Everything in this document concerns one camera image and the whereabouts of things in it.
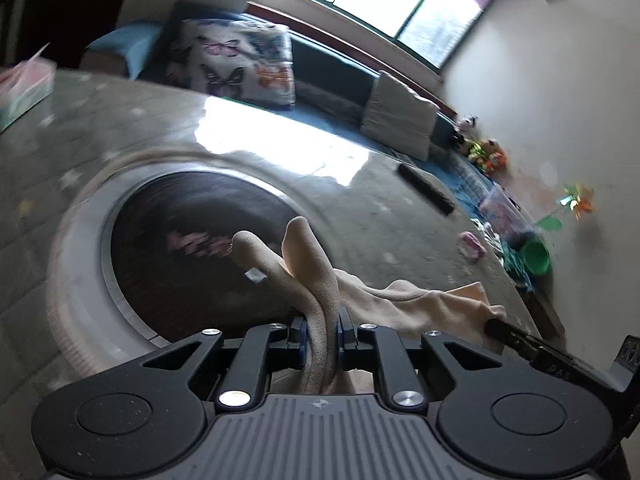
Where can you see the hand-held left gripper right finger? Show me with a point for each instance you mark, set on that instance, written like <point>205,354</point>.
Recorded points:
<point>343,345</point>

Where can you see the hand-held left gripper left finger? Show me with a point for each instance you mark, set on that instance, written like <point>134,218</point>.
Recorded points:
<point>300,346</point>

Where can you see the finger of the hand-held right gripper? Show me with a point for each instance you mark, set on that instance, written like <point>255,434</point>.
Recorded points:
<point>510,337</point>

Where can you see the cream long-sleeve sweater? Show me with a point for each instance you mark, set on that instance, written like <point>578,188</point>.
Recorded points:
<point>310,280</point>

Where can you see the green plastic bowl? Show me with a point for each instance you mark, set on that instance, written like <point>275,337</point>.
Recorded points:
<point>536,257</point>

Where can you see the clear plastic storage container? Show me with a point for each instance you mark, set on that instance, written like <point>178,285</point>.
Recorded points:
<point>502,210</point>

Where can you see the colourful toy pinwheel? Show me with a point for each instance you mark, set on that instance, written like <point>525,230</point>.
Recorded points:
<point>575,202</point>

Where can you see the black remote control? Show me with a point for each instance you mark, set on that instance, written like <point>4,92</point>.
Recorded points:
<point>427,190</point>

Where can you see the pile of stuffed toys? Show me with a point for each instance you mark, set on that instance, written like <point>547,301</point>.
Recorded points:
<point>485,152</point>

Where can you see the beige cushion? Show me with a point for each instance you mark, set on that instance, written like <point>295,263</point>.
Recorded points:
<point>400,115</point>

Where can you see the dark blue sofa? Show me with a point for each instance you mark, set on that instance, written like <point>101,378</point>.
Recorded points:
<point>330,70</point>

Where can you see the butterfly print cushion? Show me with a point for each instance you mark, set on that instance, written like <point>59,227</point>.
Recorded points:
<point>235,62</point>

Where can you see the light blue cushion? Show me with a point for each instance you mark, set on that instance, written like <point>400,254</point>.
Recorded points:
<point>135,42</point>

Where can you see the tissue box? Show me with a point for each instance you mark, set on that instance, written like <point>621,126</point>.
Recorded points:
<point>22,90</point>

